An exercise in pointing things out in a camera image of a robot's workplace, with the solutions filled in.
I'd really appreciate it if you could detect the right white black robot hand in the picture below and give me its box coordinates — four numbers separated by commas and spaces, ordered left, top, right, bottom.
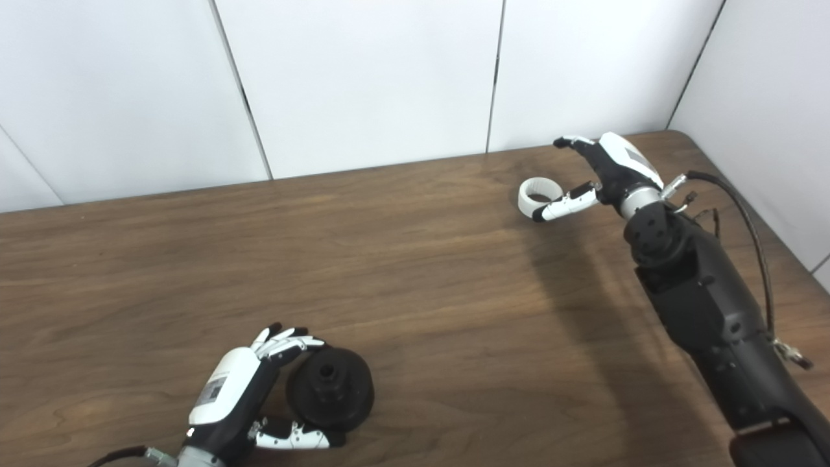
532, 132, 665, 223

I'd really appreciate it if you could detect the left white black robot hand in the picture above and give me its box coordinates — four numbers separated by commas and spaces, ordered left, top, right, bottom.
185, 322, 346, 458

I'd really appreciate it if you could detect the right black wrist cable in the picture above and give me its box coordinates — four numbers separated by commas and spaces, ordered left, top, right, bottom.
661, 170, 814, 370

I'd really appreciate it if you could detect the round black stepped part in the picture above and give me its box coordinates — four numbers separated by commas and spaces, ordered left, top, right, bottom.
286, 346, 375, 433

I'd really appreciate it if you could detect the white toothed ring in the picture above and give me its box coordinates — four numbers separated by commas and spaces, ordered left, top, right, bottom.
517, 177, 565, 219

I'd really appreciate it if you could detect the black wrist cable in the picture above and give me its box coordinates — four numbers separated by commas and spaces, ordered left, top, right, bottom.
88, 444, 180, 467
661, 170, 814, 370

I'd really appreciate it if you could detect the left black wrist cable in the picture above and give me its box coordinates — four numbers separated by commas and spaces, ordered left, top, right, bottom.
88, 444, 180, 467

